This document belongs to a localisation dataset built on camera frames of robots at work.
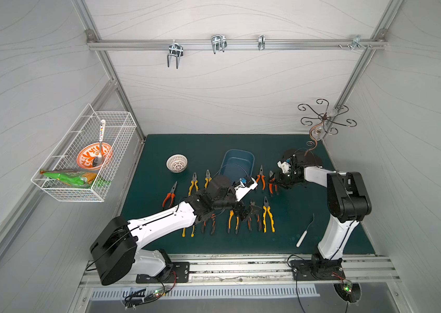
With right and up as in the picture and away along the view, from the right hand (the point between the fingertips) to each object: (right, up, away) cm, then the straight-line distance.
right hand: (273, 180), depth 99 cm
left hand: (-13, -4, -27) cm, 30 cm away
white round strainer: (-51, +9, +6) cm, 52 cm away
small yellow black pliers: (-5, -12, -9) cm, 16 cm away
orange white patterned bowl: (-74, +13, -32) cm, 82 cm away
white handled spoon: (-69, +12, -33) cm, 77 cm away
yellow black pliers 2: (-43, -20, -17) cm, 50 cm away
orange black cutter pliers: (-15, -5, -34) cm, 38 cm away
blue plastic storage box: (-18, +8, +10) cm, 22 cm away
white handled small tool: (+9, -21, -17) cm, 28 cm away
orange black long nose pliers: (-30, -20, -17) cm, 40 cm away
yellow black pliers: (-41, 0, 0) cm, 41 cm away
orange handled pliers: (-51, -6, -6) cm, 52 cm away
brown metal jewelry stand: (+20, +30, -13) cm, 38 cm away
